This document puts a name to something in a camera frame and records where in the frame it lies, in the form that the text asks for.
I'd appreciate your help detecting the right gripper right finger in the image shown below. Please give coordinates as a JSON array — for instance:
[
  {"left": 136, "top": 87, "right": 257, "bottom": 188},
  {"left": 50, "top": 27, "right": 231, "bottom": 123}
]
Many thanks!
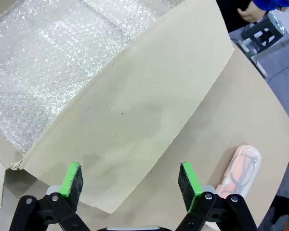
[{"left": 174, "top": 161, "right": 258, "bottom": 231}]

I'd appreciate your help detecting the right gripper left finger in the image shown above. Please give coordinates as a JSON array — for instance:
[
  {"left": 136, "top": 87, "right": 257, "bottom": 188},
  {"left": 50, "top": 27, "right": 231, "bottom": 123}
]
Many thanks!
[{"left": 9, "top": 162, "right": 90, "bottom": 231}]

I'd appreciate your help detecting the pink clear glasses case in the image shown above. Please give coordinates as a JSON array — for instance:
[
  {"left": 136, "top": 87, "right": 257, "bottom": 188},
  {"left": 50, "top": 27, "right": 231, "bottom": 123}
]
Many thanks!
[{"left": 204, "top": 145, "right": 263, "bottom": 229}]

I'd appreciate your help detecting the person's left forearm blue sleeve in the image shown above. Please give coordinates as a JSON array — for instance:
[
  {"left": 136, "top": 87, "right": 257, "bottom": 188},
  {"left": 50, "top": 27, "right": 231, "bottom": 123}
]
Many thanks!
[{"left": 252, "top": 0, "right": 289, "bottom": 12}]

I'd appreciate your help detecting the brown cardboard shipping box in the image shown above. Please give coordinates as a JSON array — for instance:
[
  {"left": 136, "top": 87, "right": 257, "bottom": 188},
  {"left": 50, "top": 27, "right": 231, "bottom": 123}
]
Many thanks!
[{"left": 0, "top": 0, "right": 235, "bottom": 215}]

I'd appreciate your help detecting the person's left hand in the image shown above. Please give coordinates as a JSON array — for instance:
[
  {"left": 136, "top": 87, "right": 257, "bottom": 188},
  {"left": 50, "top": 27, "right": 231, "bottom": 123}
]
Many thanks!
[{"left": 237, "top": 3, "right": 268, "bottom": 24}]

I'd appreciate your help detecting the clear bubble wrap sheet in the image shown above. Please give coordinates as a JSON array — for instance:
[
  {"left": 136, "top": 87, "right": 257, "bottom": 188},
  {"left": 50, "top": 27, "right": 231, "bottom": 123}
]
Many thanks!
[{"left": 0, "top": 0, "right": 184, "bottom": 154}]

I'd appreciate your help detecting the grey metal stool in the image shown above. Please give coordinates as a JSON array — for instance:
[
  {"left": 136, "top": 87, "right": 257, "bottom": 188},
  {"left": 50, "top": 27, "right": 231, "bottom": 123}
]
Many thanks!
[{"left": 238, "top": 11, "right": 285, "bottom": 55}]

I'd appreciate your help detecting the person in blue hoodie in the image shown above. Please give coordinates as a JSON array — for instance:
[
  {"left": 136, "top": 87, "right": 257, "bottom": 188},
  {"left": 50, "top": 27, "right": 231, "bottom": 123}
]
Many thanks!
[{"left": 215, "top": 0, "right": 289, "bottom": 33}]

